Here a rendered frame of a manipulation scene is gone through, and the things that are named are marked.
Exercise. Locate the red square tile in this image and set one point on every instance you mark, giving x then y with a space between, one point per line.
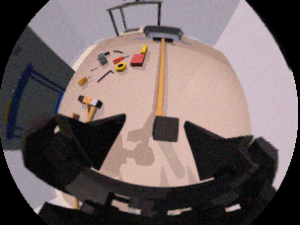
137 59

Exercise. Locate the orange long pole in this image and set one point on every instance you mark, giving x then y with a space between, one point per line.
164 128

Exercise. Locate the red-handled pliers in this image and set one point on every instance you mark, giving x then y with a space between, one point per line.
120 58

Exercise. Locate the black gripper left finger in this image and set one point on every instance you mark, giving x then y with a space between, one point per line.
95 138

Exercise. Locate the yellow rectangular block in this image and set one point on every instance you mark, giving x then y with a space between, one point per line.
144 49

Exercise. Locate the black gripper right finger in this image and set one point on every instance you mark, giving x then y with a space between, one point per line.
211 151

